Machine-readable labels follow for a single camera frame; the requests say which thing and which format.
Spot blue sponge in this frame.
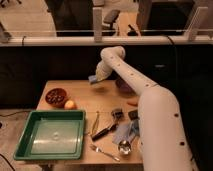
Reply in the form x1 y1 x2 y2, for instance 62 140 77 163
88 75 99 84

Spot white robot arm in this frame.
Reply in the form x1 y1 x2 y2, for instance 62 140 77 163
96 46 199 171

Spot green plastic tray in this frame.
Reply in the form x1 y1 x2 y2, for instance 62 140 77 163
14 110 86 161

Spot purple bowl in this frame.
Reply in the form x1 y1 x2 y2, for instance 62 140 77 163
115 78 133 93

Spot white railing bar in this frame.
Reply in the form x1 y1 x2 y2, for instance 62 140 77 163
0 35 213 47

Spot yellow round fruit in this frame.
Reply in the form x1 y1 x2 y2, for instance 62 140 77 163
64 100 76 110

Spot orange carrot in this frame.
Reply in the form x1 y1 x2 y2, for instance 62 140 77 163
127 101 138 107

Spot yellow green tongs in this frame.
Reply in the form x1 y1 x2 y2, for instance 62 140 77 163
91 111 100 136

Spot brown bowl with nuts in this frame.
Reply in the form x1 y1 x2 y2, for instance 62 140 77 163
45 88 68 108

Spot black rectangular block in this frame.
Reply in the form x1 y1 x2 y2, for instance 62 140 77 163
128 110 138 120

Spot black office chair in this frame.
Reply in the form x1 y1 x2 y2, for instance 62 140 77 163
102 9 120 36

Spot blue cloth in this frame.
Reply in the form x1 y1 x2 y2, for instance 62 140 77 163
112 123 135 144

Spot wooden table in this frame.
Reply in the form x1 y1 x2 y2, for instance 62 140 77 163
35 79 148 166

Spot blue plastic cup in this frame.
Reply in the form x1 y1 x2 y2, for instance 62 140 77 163
132 120 140 136

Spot silver fork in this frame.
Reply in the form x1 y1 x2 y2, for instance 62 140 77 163
90 144 120 162

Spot silver measuring spoon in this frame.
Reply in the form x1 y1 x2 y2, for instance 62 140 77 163
118 135 136 156

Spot black handled brush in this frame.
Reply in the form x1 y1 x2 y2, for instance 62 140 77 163
92 108 124 141

